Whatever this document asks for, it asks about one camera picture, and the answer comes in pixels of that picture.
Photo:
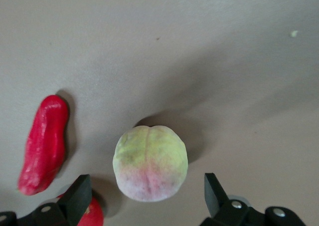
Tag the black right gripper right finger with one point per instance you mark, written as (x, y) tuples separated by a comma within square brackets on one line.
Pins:
[(220, 203)]

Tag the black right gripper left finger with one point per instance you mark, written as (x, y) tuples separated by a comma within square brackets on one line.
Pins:
[(76, 201)]

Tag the red pomegranate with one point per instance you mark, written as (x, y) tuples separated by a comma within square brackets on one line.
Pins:
[(93, 214)]

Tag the red chili pepper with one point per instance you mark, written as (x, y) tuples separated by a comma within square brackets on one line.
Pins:
[(43, 146)]

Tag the yellow-pink peach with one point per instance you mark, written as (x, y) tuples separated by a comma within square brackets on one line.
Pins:
[(150, 163)]

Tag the brown table cover sheet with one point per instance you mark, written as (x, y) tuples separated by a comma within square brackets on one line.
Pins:
[(174, 49)]

